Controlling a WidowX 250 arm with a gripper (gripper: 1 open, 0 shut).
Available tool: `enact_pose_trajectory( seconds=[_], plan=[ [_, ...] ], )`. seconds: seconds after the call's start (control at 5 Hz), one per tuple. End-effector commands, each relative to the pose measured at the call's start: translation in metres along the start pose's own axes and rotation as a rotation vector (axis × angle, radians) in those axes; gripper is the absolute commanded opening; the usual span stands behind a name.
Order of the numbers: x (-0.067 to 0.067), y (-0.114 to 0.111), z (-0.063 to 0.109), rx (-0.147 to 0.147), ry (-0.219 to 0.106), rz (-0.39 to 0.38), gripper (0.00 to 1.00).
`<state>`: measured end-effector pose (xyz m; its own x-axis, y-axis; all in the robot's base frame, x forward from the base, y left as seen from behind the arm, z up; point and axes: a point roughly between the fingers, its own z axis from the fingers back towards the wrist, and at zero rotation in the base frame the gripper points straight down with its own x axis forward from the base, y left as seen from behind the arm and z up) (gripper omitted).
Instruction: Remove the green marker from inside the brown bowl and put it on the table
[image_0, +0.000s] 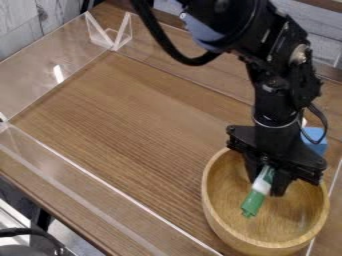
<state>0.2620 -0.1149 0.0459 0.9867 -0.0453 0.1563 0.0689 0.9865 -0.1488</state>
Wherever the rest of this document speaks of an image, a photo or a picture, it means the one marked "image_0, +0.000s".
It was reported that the black equipment lower left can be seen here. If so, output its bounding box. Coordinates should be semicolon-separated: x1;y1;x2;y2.
0;227;68;256

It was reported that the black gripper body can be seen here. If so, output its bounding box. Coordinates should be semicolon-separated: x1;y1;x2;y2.
225;125;327;185

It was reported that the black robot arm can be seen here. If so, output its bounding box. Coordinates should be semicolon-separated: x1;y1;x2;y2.
179;0;327;196

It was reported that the green white Expo marker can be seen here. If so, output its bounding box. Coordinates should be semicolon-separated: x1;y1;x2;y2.
240;165;273;218

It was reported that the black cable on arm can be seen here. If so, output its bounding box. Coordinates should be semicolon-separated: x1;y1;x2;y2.
129;0;224;67

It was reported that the brown wooden bowl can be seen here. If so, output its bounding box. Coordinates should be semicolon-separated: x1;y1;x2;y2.
201;148;330;256

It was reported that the blue sponge block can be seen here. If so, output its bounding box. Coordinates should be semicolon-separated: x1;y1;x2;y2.
300;127;327;156

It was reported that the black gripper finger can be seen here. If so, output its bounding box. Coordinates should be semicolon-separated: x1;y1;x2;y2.
269;169;292;197
243;154;265;182

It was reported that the clear acrylic barrier wall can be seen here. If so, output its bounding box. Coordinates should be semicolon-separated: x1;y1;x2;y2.
0;10;342;256

